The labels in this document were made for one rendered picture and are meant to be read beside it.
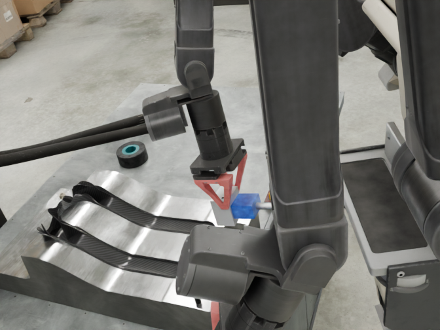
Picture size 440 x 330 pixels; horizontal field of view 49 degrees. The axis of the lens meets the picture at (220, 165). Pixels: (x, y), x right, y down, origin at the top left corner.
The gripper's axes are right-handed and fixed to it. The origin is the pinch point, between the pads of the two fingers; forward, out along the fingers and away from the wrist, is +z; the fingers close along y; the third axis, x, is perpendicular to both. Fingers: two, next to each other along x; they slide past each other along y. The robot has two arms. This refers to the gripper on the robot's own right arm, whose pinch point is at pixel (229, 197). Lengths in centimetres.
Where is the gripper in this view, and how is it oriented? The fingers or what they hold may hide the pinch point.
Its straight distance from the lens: 87.8
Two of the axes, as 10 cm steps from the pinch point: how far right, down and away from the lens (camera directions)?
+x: 9.0, -0.3, -4.4
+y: -3.7, 5.0, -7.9
